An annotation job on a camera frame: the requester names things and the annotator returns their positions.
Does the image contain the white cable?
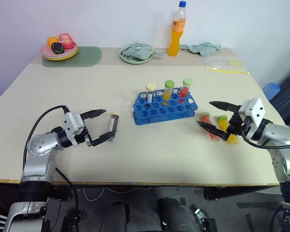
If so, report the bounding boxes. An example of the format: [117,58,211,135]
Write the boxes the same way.
[83,185,142,202]

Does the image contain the black table frame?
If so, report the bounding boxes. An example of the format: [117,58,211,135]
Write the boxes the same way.
[203,185,280,201]

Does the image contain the stack of pink yellow plates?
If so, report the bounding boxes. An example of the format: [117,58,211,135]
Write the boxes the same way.
[40,42,80,61]

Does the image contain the thin black cable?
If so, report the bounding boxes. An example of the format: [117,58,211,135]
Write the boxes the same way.
[54,167,85,219]

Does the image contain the orange tube with green cap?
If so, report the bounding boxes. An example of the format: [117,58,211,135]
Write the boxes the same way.
[199,111,221,142]

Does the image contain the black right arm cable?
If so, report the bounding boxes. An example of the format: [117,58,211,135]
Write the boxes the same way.
[241,129,290,149]

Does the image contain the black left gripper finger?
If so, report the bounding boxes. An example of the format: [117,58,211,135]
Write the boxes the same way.
[90,130,118,146]
[80,109,107,120]

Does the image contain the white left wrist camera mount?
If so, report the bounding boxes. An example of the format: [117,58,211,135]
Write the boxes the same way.
[62,112,86,139]

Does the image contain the red tube with green cap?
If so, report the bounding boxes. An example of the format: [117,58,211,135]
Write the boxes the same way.
[179,77,193,99]

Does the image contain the orange soda bottle blue cap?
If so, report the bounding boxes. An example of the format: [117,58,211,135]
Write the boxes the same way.
[167,0,187,57]

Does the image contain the white tube with yellow cap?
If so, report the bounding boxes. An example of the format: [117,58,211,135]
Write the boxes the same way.
[145,82,157,103]

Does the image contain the folded green pouch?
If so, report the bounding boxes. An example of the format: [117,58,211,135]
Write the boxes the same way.
[122,43,166,61]

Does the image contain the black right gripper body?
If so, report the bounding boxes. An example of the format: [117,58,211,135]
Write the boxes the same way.
[228,111,251,136]

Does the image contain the dark purple toy fruit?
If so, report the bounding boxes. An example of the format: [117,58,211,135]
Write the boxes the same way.
[51,42,65,55]

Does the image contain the blue stacked cups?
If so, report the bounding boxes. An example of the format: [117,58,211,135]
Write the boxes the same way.
[262,82,281,102]

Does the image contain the crumpled green cloth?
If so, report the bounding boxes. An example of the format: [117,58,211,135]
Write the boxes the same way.
[179,42,222,57]

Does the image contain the brown tube with yellow cap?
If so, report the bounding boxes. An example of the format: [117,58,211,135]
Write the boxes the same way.
[108,112,120,143]

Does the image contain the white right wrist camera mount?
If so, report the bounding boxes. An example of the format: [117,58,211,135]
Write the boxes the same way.
[238,98,267,127]

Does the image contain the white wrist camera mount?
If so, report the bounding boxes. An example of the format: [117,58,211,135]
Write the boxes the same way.
[238,98,267,127]
[62,112,86,139]

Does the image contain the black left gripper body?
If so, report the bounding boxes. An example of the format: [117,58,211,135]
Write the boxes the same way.
[72,115,94,147]

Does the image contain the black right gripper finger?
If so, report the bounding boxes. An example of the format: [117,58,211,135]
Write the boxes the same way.
[196,120,231,143]
[208,101,242,113]

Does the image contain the orange toy fruit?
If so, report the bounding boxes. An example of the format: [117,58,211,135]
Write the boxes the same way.
[47,36,60,47]

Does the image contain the pink toy apple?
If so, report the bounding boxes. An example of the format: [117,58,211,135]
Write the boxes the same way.
[58,32,75,50]

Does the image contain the blue test tube rack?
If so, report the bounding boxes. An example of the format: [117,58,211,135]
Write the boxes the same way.
[132,88,199,126]

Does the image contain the dark rounded shape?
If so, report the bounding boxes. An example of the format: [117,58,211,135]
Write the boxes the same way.
[157,196,198,232]

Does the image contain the clear plastic zip bag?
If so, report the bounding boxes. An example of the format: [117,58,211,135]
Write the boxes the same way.
[204,56,248,74]

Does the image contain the pale green plate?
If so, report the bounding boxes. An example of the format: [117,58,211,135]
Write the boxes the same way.
[118,43,156,65]

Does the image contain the yellow tube with green cap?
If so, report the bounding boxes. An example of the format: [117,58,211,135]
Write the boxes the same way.
[216,115,240,145]
[162,80,175,101]

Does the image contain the green placemat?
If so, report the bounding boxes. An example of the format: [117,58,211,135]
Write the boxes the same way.
[41,46,103,69]

